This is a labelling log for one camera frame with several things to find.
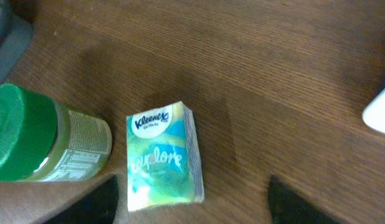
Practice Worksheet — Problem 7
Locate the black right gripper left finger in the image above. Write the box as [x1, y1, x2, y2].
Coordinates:
[44, 175, 119, 224]

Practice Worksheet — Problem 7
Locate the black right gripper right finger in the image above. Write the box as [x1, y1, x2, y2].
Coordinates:
[267, 175, 340, 224]

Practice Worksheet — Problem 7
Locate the teal Kleenex tissue pack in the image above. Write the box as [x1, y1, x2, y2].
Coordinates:
[126, 101, 205, 212]

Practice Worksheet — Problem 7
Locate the green lid jar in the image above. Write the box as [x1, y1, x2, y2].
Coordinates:
[0, 84, 112, 182]

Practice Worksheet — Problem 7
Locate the white barcode scanner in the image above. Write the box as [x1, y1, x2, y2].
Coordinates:
[362, 87, 385, 134]

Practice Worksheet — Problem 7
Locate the grey plastic basket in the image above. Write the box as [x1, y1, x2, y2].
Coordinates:
[0, 0, 33, 84]

